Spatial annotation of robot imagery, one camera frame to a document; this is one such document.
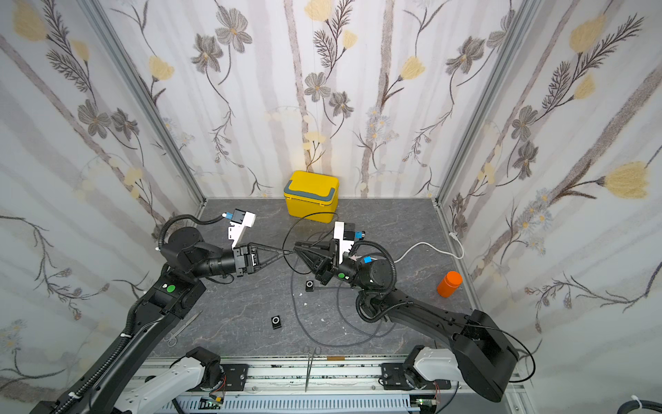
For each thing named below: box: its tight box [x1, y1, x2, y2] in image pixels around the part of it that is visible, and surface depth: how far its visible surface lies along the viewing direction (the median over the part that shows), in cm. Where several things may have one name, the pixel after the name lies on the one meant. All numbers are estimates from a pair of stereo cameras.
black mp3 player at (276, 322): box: [270, 314, 282, 330], surface depth 86 cm
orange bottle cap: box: [436, 270, 463, 299], surface depth 87 cm
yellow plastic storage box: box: [283, 169, 340, 219], surface depth 107 cm
